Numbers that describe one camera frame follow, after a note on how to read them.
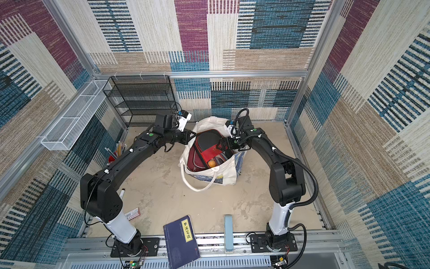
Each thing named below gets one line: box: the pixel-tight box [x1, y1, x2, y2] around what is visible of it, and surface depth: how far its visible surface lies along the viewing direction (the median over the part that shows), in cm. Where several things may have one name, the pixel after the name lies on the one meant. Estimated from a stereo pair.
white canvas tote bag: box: [180, 116, 248, 192], surface depth 85 cm
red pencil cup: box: [104, 140, 128, 165], surface depth 93 cm
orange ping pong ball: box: [207, 159, 217, 168], surface depth 83 cm
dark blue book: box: [162, 215, 201, 269], surface depth 76 cm
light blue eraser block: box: [223, 214, 234, 254], surface depth 74 cm
